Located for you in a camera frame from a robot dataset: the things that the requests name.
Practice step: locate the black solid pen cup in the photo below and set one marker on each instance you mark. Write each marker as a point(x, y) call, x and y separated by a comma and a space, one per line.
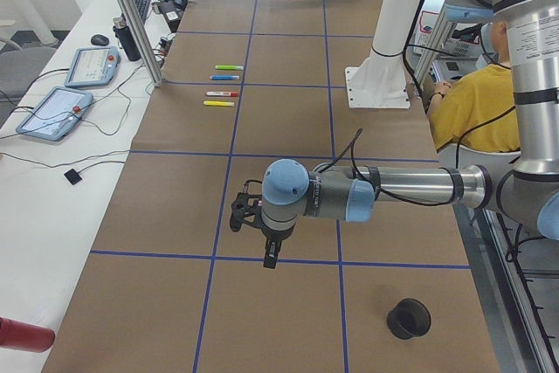
point(409, 318)

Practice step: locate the red marker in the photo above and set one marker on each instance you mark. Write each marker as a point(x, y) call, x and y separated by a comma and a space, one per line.
point(230, 94)

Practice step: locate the black keyboard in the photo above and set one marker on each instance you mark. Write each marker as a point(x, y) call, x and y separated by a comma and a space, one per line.
point(143, 7)

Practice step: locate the red bottle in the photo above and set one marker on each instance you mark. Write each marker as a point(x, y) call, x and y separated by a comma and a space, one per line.
point(23, 336)

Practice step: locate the person in yellow shirt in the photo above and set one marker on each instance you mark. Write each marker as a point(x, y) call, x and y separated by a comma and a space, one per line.
point(477, 111)

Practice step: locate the near teach pendant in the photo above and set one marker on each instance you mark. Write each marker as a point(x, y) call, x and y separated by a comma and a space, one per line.
point(57, 114)

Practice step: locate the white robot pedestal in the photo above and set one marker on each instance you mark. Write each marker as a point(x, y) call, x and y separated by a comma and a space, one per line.
point(379, 82)

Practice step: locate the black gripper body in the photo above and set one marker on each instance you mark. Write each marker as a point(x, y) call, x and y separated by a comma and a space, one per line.
point(274, 236)

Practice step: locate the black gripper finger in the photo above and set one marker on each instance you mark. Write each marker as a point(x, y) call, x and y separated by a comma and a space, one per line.
point(272, 251)

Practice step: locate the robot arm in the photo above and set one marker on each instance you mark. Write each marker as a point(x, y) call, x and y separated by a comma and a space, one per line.
point(526, 192)

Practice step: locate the small black square box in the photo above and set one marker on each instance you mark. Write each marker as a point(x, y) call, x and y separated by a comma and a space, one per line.
point(73, 176)

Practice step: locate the yellow marker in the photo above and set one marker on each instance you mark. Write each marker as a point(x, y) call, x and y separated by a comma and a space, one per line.
point(219, 103)

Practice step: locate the aluminium frame post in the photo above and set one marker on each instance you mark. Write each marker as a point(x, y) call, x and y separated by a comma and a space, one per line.
point(140, 37)

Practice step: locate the blue marker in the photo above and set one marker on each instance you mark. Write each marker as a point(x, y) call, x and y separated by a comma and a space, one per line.
point(224, 77)

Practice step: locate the green marker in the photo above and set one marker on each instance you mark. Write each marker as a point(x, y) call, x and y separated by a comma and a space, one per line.
point(229, 68)

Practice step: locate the teach pendant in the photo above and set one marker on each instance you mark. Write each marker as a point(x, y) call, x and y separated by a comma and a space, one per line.
point(93, 67)
point(57, 114)

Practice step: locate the black water bottle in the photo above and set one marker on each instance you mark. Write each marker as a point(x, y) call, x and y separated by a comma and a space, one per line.
point(125, 37)

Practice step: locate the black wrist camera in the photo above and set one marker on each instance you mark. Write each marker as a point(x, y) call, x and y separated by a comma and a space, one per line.
point(246, 209)

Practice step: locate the black computer mouse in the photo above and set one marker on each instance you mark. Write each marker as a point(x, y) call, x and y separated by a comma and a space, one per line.
point(99, 40)

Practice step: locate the far teach pendant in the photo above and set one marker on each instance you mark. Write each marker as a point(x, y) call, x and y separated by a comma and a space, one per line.
point(93, 67)

